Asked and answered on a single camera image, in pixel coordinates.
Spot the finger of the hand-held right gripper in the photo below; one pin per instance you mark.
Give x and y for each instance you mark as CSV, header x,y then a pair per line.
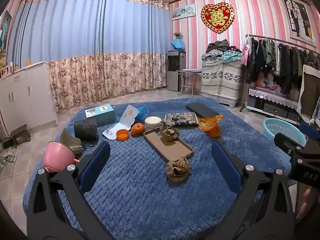
x,y
285,141
308,129

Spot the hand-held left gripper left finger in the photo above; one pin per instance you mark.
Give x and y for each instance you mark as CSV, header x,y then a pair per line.
x,y
96,165

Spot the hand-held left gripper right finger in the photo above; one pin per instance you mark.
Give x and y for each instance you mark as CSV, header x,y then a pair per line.
x,y
226,170

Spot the teal plastic basket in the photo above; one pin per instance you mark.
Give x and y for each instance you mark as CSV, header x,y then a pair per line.
x,y
272,130

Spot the black ribbed speaker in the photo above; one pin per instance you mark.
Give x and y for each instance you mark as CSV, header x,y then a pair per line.
x,y
86,130

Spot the olive cloth pouch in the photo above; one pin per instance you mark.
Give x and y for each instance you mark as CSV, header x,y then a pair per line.
x,y
68,140

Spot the orange plastic lid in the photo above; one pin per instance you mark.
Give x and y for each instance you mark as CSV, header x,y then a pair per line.
x,y
122,135

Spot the orange plastic bag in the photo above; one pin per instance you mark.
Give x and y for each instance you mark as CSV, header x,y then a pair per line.
x,y
212,125

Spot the brown paper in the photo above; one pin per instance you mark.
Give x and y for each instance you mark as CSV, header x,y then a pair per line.
x,y
168,132
177,171

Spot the white paper packaging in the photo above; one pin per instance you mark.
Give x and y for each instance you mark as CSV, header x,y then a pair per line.
x,y
126,120

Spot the orange tangerine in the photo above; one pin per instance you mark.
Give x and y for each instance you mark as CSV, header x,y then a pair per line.
x,y
138,130

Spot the dark printed snack packet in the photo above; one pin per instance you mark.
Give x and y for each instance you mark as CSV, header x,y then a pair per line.
x,y
180,119

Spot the blue plastic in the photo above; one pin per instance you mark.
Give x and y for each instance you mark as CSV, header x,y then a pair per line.
x,y
142,112

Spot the white round soap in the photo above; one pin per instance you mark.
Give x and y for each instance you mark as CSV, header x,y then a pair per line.
x,y
153,122

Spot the person's right hand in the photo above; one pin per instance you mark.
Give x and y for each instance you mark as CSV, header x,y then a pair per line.
x,y
303,202

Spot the low black cabinet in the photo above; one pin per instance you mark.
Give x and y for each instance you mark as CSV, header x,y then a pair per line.
x,y
270,108

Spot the pink cup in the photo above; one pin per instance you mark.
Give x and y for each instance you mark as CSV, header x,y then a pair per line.
x,y
57,156

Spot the teal cardboard box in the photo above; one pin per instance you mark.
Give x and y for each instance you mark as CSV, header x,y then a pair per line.
x,y
102,118

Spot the white lace cloth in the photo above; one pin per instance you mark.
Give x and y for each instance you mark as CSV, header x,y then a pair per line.
x,y
272,96

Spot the blue woven blanket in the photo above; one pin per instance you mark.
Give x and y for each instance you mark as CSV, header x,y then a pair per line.
x,y
140,192

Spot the metal clothes rack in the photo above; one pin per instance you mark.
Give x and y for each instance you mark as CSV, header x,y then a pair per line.
x,y
243,102

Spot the colourful toy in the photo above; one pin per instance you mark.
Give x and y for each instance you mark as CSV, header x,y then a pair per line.
x,y
268,83

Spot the black flat case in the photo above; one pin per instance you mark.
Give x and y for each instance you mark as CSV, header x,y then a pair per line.
x,y
200,109

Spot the brown phone case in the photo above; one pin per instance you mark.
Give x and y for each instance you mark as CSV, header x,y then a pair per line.
x,y
160,147

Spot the row of hanging clothes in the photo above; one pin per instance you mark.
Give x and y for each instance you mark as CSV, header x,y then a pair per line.
x,y
275,60

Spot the small wooden stool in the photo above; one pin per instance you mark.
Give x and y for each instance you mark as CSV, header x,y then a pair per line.
x,y
17,136

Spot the patterned cloth covered appliance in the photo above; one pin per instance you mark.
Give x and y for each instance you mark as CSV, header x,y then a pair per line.
x,y
220,80

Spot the pink hanging bag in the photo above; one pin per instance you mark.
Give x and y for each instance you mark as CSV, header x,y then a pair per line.
x,y
245,52

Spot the white cabinet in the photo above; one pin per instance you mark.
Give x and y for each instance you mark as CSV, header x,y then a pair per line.
x,y
22,97

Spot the small side table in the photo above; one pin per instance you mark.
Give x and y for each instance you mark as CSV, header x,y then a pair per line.
x,y
188,72

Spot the grey water dispenser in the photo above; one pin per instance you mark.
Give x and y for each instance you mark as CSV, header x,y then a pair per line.
x,y
175,75

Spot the pile of clothes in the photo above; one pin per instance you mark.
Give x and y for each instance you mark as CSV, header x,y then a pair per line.
x,y
220,47

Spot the blue and floral curtain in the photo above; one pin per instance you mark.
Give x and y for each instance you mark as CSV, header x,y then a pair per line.
x,y
87,42

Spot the blue cloth cover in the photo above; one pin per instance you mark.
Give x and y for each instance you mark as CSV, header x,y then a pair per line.
x,y
178,44

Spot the small potted plant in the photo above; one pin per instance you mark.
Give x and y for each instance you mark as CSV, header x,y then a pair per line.
x,y
178,35

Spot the brown panel white frame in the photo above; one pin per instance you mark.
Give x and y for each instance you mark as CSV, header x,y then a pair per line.
x,y
310,92

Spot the couple photo wall poster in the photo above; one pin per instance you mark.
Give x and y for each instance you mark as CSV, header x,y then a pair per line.
x,y
297,17

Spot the red heart wall decoration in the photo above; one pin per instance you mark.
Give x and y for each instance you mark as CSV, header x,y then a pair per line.
x,y
217,17

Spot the green wall poster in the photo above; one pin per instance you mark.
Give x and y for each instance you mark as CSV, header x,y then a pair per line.
x,y
5,32

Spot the landscape wall poster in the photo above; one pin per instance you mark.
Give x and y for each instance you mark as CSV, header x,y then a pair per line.
x,y
183,12

